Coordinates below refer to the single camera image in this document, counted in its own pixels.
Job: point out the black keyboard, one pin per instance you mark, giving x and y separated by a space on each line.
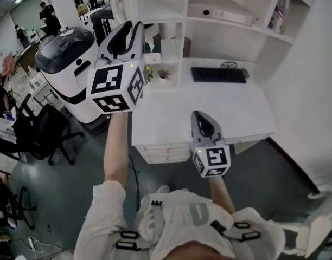
217 74

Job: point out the small potted plant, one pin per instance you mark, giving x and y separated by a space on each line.
164 74

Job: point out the white cabinet door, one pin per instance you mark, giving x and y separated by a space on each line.
120 1

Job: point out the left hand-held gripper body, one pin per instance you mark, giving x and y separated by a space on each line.
106 83

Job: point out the black office chair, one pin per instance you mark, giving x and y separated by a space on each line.
44 131

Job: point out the white file binder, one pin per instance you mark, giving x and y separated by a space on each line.
223 9

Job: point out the person's white shoe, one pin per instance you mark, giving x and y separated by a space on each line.
163 189

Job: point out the yellow green potted plant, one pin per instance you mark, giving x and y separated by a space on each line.
148 73

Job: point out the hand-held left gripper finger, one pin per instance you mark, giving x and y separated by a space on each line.
140 39
104 45

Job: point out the black standing machine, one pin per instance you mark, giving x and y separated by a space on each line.
101 23

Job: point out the white tissue box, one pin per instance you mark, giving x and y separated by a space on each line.
152 57

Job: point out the books on shelf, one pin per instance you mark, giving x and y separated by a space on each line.
278 15

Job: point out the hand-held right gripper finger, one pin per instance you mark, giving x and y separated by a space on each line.
213 127
194 129

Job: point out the black metal chair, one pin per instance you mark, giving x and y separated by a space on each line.
16 207

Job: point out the white power strip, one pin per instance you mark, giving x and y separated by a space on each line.
31 243

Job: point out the person's right forearm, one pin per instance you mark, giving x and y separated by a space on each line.
221 194

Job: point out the person's white shirt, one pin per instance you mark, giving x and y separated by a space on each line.
177 221

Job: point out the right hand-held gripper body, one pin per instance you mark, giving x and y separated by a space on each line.
214 157

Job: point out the pink chair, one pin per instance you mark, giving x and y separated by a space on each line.
8 63

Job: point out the white shelf unit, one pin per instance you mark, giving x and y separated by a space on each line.
225 36

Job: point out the white desk drawer unit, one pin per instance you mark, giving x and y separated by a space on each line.
166 153

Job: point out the grey computer mouse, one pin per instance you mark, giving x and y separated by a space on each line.
245 72

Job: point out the person's left forearm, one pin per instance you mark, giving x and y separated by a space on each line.
116 150

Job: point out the ceiling light panel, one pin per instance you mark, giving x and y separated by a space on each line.
18 0

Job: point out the white and black machine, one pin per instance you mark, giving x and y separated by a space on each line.
68 72

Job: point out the white low cabinet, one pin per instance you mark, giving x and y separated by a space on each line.
322 226

